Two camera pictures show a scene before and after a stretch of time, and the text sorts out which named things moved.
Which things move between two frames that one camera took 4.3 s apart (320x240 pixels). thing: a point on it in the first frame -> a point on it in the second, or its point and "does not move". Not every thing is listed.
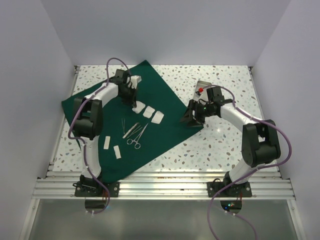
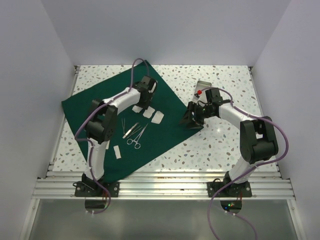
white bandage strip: (117, 152) does not move
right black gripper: (188, 115) does not move
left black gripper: (132, 100) -> (145, 105)
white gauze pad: (140, 106) does not move
